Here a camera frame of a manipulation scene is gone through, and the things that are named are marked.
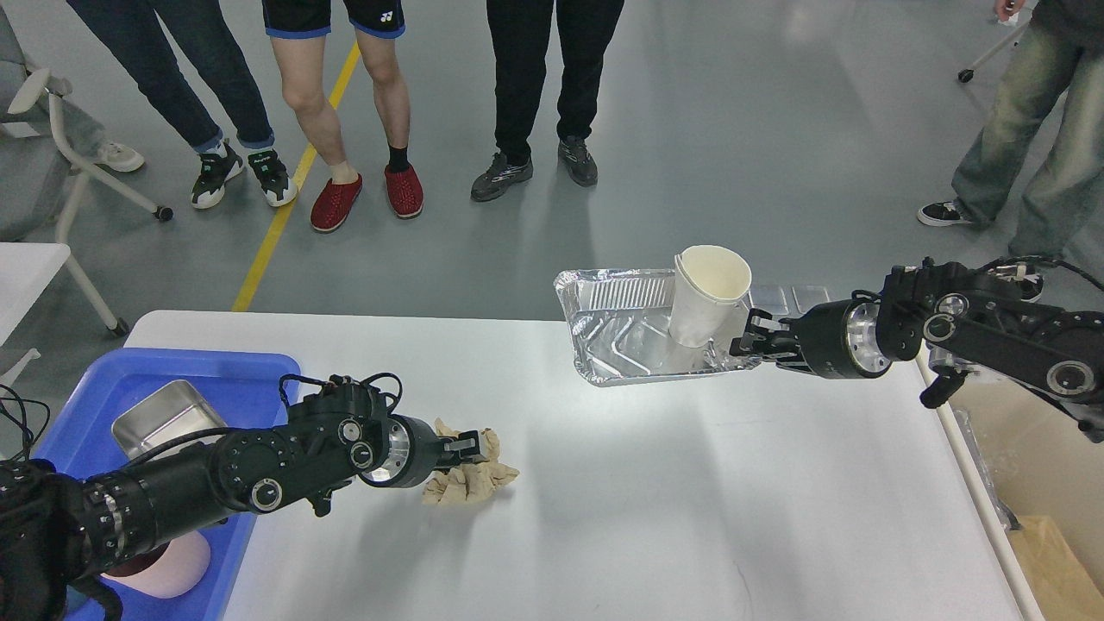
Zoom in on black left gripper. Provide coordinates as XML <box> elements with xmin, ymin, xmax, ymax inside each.
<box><xmin>361</xmin><ymin>415</ymin><xmax>484</xmax><ymax>488</ymax></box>

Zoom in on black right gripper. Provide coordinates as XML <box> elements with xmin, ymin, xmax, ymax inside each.
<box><xmin>730</xmin><ymin>299</ymin><xmax>891</xmax><ymax>379</ymax></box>

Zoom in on brown paper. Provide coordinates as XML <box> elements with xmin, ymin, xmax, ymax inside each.
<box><xmin>422</xmin><ymin>428</ymin><xmax>519</xmax><ymax>505</ymax></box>
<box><xmin>1008</xmin><ymin>516</ymin><xmax>1103</xmax><ymax>620</ymax></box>

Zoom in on white paper cup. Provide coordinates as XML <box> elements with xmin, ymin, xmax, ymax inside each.
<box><xmin>668</xmin><ymin>245</ymin><xmax>752</xmax><ymax>348</ymax></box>

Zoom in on aluminium foil tray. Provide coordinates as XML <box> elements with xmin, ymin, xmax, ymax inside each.
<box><xmin>555</xmin><ymin>269</ymin><xmax>764</xmax><ymax>386</ymax></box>

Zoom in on stainless steel rectangular container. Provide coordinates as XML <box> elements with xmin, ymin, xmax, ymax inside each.
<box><xmin>112</xmin><ymin>379</ymin><xmax>226</xmax><ymax>460</ymax></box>

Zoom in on pink mug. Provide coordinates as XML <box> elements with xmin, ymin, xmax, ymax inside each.
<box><xmin>103</xmin><ymin>533</ymin><xmax>210</xmax><ymax>599</ymax></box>

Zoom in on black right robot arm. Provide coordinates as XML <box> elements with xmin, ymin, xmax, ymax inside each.
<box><xmin>729</xmin><ymin>256</ymin><xmax>1103</xmax><ymax>443</ymax></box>

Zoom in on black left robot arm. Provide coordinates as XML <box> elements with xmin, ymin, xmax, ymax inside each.
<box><xmin>1</xmin><ymin>376</ymin><xmax>492</xmax><ymax>620</ymax></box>

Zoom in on clear floor plate left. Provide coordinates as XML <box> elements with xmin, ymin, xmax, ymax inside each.
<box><xmin>749</xmin><ymin>285</ymin><xmax>790</xmax><ymax>317</ymax></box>

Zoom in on clear floor plate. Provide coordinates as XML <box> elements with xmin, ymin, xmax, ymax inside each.
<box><xmin>790</xmin><ymin>285</ymin><xmax>832</xmax><ymax>316</ymax></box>
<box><xmin>749</xmin><ymin>285</ymin><xmax>790</xmax><ymax>317</ymax></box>

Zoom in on clear floor plate right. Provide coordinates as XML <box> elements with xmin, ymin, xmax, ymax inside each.
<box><xmin>790</xmin><ymin>285</ymin><xmax>832</xmax><ymax>316</ymax></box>

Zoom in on blue plastic tray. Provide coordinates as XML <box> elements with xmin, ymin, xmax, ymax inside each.
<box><xmin>34</xmin><ymin>348</ymin><xmax>299</xmax><ymax>620</ymax></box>

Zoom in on beige plastic bin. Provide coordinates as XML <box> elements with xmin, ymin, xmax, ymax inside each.
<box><xmin>936</xmin><ymin>371</ymin><xmax>1103</xmax><ymax>620</ymax></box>

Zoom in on person in grey jeans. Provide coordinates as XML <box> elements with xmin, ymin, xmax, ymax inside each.
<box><xmin>916</xmin><ymin>1</ymin><xmax>1103</xmax><ymax>259</ymax></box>

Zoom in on white rolling chair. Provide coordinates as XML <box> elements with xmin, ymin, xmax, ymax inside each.
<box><xmin>956</xmin><ymin>1</ymin><xmax>1037</xmax><ymax>84</ymax></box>

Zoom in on brown paper in bin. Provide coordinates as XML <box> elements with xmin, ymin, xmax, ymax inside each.
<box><xmin>1008</xmin><ymin>516</ymin><xmax>1103</xmax><ymax>620</ymax></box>

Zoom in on person in black trousers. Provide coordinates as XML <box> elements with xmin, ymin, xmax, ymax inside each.
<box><xmin>470</xmin><ymin>1</ymin><xmax>624</xmax><ymax>202</ymax></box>

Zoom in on person in blue shirt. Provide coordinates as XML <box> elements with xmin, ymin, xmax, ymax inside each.
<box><xmin>261</xmin><ymin>0</ymin><xmax>425</xmax><ymax>234</ymax></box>

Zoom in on white side table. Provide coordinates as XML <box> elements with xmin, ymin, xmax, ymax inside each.
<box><xmin>3</xmin><ymin>242</ymin><xmax>125</xmax><ymax>392</ymax></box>

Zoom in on person in dark jeans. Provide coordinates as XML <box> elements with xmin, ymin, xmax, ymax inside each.
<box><xmin>68</xmin><ymin>1</ymin><xmax>298</xmax><ymax>210</ymax></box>

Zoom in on black cables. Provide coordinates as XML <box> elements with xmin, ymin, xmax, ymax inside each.
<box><xmin>0</xmin><ymin>386</ymin><xmax>51</xmax><ymax>462</ymax></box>

